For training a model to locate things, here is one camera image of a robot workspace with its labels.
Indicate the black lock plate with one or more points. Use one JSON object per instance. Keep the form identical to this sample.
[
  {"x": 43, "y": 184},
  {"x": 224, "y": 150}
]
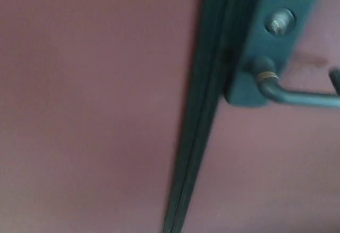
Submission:
[{"x": 273, "y": 49}]

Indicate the silver lock cylinder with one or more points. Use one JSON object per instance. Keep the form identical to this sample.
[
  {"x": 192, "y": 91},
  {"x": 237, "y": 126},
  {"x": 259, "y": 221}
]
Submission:
[{"x": 279, "y": 23}]

